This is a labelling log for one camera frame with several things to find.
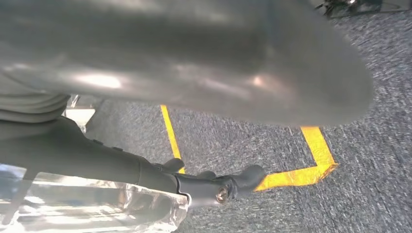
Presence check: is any silver rounded robot shell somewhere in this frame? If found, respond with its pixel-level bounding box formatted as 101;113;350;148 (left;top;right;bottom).
0;0;374;128

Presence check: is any yellow floor tape square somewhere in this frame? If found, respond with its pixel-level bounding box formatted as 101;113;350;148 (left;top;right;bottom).
160;104;339;193

